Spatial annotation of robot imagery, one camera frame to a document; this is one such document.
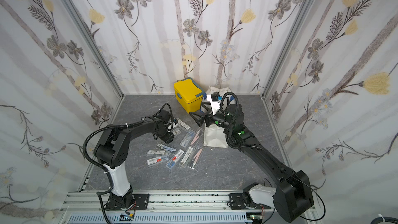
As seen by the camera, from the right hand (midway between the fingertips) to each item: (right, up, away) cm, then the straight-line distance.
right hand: (199, 109), depth 67 cm
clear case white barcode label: (-7, -27, +21) cm, 35 cm away
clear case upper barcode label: (-11, -10, +34) cm, 38 cm away
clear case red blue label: (-16, -31, +19) cm, 40 cm away
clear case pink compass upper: (-2, -17, +30) cm, 34 cm away
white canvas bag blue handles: (+9, -15, +20) cm, 27 cm away
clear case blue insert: (-8, -19, +29) cm, 35 cm away
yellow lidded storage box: (-8, +10, +37) cm, 39 cm away
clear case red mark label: (-25, -29, +19) cm, 43 cm away
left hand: (-19, -17, +31) cm, 40 cm away
